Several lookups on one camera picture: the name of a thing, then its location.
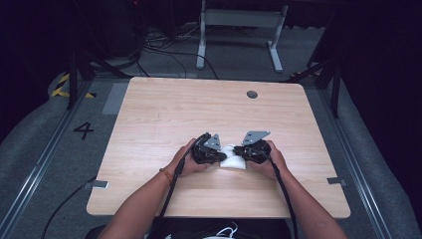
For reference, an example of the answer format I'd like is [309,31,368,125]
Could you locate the black metal stand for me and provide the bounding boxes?
[66,49,133,112]
[288,13,342,120]

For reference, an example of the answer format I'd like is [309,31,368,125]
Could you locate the person's left hand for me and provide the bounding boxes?
[164,138,213,178]

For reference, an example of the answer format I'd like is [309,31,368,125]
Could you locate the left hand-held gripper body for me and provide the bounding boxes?
[191,131,224,165]

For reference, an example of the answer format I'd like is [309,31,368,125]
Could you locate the person's right hand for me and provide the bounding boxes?
[247,139,290,181]

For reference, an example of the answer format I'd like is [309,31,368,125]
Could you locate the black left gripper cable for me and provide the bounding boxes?
[152,132,211,239]

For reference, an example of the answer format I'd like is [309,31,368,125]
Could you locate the white metal desk frame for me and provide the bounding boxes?
[195,0,291,74]

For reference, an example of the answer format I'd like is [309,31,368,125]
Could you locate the white cord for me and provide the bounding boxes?
[163,221,240,239]

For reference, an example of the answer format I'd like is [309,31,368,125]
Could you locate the person's black clothing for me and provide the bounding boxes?
[85,217,294,239]

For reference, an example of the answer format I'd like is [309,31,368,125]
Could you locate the orange bracelet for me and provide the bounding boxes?
[158,167,174,185]

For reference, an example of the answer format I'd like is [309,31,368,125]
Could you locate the black floor cable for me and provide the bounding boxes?
[40,176,98,239]

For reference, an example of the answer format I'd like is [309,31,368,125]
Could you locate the white cloth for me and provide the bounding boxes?
[219,143,248,170]

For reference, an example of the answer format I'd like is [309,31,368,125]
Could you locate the metal floor rail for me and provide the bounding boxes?
[315,87,396,239]
[0,81,93,239]

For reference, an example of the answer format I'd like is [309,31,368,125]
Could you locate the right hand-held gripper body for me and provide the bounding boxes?
[239,129,273,165]

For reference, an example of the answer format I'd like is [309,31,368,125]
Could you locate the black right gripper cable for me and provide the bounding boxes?
[262,152,300,239]

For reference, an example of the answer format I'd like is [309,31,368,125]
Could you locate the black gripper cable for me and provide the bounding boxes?
[152,132,211,239]
[262,152,300,239]

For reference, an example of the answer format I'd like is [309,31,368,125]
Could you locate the bundle of floor cables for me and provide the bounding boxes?
[135,23,220,81]

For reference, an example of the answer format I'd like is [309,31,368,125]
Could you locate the grey floor tape patch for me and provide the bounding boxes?
[102,82,129,117]

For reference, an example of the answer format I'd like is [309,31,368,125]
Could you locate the grey tape strip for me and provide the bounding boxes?
[84,179,109,190]
[326,176,347,187]

